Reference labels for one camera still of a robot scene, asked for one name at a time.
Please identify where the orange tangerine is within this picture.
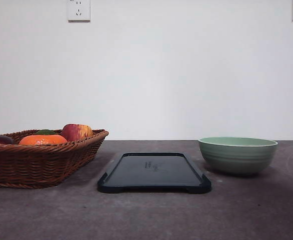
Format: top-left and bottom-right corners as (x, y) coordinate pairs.
(19, 134), (68, 145)

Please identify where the black rectangular tray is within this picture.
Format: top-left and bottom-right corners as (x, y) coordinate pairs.
(97, 152), (212, 194)

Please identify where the dark green fruit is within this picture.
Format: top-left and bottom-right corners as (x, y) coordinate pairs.
(34, 129), (56, 135)

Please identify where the red yellow apple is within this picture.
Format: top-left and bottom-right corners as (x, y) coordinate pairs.
(61, 123), (94, 141)

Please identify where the white wall socket left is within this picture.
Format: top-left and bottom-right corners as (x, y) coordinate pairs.
(67, 0), (91, 24)

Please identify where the brown wicker basket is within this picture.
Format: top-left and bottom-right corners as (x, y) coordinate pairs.
(0, 129), (109, 189)

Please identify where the green ceramic bowl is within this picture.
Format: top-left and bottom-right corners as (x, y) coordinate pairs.
(198, 137), (279, 173)

